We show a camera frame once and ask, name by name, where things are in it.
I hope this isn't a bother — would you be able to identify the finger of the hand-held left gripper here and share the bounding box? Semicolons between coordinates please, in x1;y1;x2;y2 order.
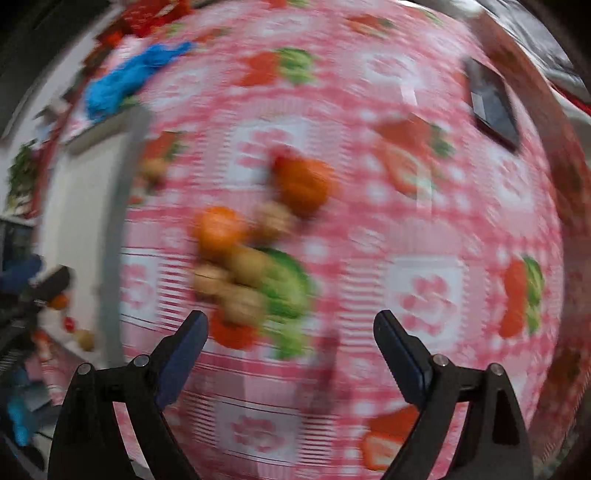
0;256;44;294
25;265;72;303

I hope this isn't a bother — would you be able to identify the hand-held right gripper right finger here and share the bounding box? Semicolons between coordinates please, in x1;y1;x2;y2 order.
374;310;534;480

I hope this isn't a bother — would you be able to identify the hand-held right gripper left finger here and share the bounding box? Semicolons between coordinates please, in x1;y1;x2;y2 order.
47;310;209;480

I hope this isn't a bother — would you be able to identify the white tray with grey rim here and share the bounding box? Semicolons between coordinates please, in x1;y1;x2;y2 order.
39;108;155;404

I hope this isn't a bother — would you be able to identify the dark cluttered shelf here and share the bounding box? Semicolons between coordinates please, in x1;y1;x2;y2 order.
0;217;38;273

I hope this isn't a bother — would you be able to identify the green potted plant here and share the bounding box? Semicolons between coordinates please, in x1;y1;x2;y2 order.
6;142;41;219

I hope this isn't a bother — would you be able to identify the strawberry print pink tablecloth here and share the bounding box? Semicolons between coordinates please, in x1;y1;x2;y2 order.
46;0;591;480

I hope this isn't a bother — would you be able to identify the black smartphone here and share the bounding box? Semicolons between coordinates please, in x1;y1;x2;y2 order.
464;58;522;151

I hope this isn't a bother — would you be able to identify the stack of red boxes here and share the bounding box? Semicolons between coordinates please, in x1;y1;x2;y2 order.
117;0;192;38

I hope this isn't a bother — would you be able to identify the grey cloth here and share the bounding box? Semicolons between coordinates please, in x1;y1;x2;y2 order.
480;0;591;114

